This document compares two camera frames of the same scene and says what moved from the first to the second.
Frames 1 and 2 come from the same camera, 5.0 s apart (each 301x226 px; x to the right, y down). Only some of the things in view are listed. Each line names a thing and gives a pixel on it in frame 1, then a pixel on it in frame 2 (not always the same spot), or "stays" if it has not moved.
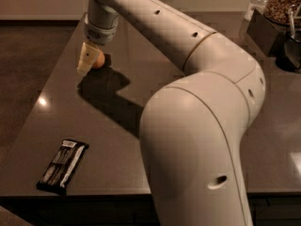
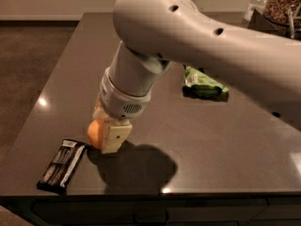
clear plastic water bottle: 259,1 stays
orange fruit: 100,60 to 94,133
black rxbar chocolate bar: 63,167 stays
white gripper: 100,35 to 118,104
